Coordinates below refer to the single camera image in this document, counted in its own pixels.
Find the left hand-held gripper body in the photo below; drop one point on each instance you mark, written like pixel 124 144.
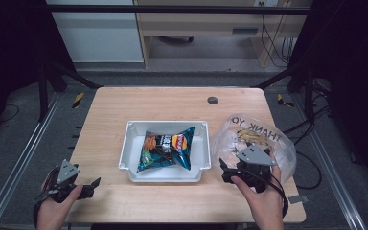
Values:
pixel 64 174

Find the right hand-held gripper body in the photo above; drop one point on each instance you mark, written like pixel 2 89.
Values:
pixel 254 159

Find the clear plastic bag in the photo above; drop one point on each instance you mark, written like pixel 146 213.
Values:
pixel 284 150

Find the white plastic bin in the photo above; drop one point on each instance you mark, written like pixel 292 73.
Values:
pixel 166 175

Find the dark blue chip bag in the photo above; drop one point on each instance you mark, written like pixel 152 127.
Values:
pixel 166 150

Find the person's left hand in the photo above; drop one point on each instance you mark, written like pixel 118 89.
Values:
pixel 55 211

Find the person's right hand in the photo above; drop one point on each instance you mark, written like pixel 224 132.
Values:
pixel 266 207

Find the grey metal clip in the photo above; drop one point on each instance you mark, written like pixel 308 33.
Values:
pixel 298 199

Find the yellow black floor tape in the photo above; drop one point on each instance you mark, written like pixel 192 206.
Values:
pixel 282 100
pixel 78 99

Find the grey round table grommet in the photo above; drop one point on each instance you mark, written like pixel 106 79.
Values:
pixel 212 100

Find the black metal stand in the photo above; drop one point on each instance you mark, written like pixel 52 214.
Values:
pixel 309 92
pixel 43 92

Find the white cabinet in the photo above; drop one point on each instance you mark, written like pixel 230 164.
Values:
pixel 99 38

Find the light wooden desk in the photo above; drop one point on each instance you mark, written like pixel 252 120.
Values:
pixel 204 25

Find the black horizontal bar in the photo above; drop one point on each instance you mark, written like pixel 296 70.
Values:
pixel 172 9

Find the aluminium floor rail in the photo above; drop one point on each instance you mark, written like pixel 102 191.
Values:
pixel 19 159
pixel 332 166

